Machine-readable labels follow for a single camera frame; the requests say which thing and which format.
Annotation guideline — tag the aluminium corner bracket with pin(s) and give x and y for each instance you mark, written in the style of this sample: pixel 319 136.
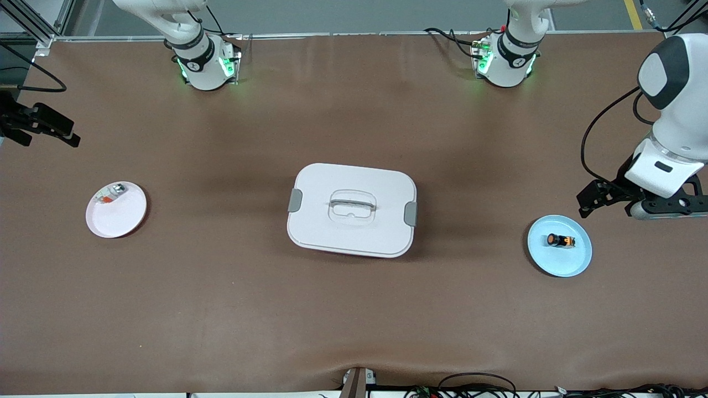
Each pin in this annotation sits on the aluminium corner bracket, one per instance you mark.
pixel 667 35

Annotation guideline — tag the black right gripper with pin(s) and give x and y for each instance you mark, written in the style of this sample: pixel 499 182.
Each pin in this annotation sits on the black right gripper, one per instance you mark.
pixel 11 120

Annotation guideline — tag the brown camera post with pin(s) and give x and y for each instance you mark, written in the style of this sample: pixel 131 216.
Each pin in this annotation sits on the brown camera post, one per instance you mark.
pixel 354 384

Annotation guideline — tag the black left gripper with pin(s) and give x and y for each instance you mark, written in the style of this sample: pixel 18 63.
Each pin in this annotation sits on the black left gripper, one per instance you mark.
pixel 615 189

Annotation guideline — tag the white lidded storage box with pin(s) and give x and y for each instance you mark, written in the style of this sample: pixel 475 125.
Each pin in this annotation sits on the white lidded storage box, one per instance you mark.
pixel 354 232

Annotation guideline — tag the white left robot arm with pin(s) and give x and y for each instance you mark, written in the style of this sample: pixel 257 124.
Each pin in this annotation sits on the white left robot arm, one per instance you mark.
pixel 511 61

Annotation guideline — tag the light blue round plate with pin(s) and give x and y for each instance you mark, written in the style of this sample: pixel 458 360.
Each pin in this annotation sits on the light blue round plate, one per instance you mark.
pixel 558 262

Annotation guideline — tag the brown table mat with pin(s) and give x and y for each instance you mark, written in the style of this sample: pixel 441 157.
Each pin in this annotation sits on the brown table mat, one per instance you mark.
pixel 221 304

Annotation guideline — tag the aluminium frame profiles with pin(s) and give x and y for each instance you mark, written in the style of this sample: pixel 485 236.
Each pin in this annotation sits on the aluminium frame profiles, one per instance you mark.
pixel 63 16

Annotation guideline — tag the orange black push-button switch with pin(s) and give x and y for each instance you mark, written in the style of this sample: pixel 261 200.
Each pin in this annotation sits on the orange black push-button switch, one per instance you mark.
pixel 561 240

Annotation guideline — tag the silver table edge rail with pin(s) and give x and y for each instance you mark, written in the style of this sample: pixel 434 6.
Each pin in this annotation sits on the silver table edge rail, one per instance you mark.
pixel 359 34

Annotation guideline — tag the pink round plate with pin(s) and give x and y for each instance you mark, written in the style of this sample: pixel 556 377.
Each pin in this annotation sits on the pink round plate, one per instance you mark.
pixel 119 221

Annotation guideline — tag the small silver orange object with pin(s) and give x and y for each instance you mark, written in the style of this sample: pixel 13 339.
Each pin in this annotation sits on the small silver orange object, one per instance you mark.
pixel 113 192

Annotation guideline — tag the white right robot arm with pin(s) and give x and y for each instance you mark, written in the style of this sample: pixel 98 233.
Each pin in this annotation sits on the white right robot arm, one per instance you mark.
pixel 199 63

